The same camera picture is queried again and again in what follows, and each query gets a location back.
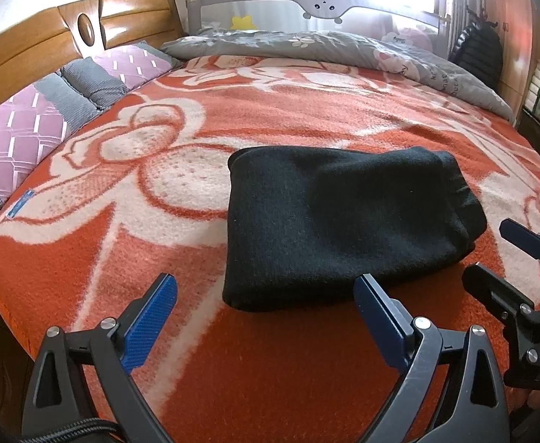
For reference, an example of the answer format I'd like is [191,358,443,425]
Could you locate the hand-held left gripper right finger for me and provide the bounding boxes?
[353,273,510,443]

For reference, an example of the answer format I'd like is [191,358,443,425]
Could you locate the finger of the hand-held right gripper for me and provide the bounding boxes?
[501,218,540,296]
[462,262,536,324]

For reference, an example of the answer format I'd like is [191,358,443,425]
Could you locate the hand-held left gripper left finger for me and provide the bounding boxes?
[21,272,178,443]

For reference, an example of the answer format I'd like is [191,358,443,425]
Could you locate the black pants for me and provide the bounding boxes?
[222,146,488,312]

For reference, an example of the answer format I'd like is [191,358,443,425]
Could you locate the orange floral blanket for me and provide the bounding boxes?
[0,54,540,443]

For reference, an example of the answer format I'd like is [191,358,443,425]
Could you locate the black jacket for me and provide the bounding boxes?
[450,7,503,88]

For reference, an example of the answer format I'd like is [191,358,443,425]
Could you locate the pink and grey pillow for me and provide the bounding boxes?
[61,41,183,104]
[0,70,102,241]

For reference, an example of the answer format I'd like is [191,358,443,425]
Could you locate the wooden wardrobe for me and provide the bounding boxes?
[482,0,540,116]

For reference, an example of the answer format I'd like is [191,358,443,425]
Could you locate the grey printed quilt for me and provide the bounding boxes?
[161,30,515,123]

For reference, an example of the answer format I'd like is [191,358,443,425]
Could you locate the wooden headboard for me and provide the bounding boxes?
[0,0,188,125]

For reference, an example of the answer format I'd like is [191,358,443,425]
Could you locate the black cable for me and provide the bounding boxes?
[21,418,118,443]

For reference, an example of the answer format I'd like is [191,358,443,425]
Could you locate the grey bed guard rail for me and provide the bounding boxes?
[186,0,453,63]

